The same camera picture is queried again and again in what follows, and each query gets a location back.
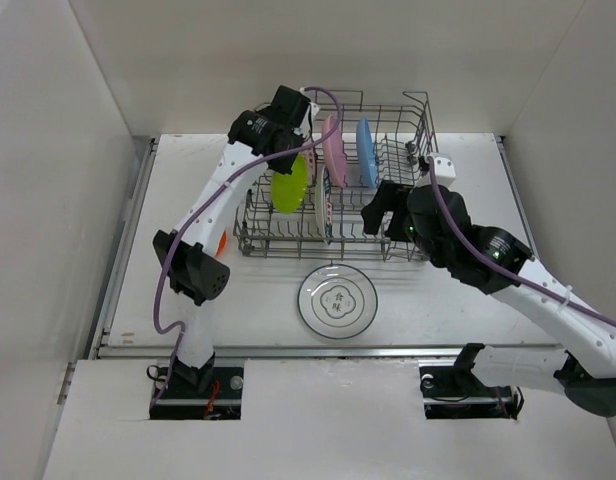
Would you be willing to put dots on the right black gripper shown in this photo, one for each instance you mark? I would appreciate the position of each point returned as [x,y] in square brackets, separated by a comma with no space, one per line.
[392,196]

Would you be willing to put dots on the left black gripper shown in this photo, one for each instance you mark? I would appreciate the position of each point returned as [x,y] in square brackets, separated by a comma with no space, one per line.
[295,137]

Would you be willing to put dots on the blue plastic plate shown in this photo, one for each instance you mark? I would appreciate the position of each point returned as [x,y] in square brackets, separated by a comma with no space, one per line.
[366,154]

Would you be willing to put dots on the pink plastic plate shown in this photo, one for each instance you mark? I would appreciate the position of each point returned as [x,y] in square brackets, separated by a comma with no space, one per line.
[334,154]

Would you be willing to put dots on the white plate green lettered rim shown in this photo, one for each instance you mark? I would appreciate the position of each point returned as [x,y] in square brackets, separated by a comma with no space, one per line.
[323,205]

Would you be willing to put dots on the lime green plastic plate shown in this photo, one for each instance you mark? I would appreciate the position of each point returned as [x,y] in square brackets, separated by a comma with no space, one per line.
[288,190]

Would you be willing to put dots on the grey wire dish rack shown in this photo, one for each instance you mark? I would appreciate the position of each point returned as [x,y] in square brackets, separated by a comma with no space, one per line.
[402,133]

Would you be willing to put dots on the white plate blue line pattern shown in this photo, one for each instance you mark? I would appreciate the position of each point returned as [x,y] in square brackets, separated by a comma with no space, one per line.
[337,302]

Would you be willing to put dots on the orange plastic plate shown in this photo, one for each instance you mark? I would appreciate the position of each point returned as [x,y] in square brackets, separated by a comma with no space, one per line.
[221,244]

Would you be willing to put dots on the white plate red pattern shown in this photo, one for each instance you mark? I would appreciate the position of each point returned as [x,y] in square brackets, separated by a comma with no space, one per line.
[310,159]

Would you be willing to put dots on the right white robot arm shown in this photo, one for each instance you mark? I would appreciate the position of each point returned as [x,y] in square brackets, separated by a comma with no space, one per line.
[583,365]

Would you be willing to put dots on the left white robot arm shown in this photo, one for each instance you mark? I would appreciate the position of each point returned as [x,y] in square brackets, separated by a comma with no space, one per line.
[266,138]

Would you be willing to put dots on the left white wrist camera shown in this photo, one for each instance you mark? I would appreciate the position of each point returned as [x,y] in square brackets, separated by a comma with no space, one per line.
[306,127]

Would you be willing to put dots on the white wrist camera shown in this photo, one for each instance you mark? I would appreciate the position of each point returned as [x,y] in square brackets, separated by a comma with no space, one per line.
[306,127]
[442,166]

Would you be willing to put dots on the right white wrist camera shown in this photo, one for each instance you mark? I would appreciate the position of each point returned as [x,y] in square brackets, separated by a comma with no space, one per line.
[442,166]

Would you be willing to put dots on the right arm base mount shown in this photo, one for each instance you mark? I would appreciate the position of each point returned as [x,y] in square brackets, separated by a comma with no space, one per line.
[450,394]

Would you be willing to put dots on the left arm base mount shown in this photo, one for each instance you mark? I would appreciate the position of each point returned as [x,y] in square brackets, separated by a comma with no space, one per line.
[214,393]

